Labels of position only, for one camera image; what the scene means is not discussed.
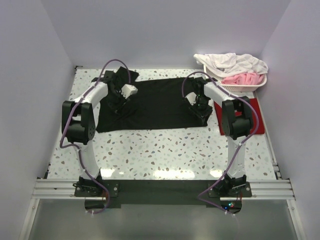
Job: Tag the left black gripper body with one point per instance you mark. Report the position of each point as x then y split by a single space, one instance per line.
116 100

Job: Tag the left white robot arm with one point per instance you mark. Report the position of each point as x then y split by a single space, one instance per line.
78 125

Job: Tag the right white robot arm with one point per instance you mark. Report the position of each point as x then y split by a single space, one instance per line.
236 122

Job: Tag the aluminium extrusion rail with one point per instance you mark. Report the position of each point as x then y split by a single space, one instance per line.
260 189

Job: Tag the pink crumpled t shirt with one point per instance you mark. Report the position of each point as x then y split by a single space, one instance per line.
244 79

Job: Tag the white perforated laundry basket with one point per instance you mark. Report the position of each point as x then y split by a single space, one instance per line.
236 87

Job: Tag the folded red t shirt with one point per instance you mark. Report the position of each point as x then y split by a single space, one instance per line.
254 104

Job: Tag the white crumpled t shirt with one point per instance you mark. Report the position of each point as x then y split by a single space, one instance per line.
230 64

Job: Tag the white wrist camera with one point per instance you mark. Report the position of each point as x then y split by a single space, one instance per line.
128 90
191 98

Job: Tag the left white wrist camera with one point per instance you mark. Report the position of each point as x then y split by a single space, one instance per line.
128 90

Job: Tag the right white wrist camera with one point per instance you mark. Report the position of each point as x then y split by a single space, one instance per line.
191 98

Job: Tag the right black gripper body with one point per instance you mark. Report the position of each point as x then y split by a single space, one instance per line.
201 108

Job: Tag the black t shirt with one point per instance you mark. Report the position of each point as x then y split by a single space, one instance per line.
157 105

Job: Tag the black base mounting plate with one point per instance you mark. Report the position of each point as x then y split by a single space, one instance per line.
114 194

